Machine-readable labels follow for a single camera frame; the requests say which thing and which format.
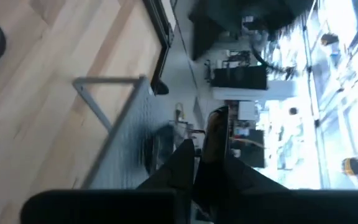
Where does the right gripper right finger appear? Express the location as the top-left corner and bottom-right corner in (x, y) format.
(197, 155), (358, 224)

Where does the black wavy round mini plate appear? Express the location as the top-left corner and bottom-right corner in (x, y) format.
(140, 123), (175, 177)

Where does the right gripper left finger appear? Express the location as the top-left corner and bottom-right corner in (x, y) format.
(19, 138), (196, 224)

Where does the black computer tower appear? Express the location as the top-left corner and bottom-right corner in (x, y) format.
(211, 64), (269, 91)

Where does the grey perforated metal riser shelf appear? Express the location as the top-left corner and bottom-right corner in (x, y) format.
(72, 75), (183, 190)

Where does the black aluminium rig frame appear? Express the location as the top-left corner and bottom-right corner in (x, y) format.
(141, 0), (176, 96)

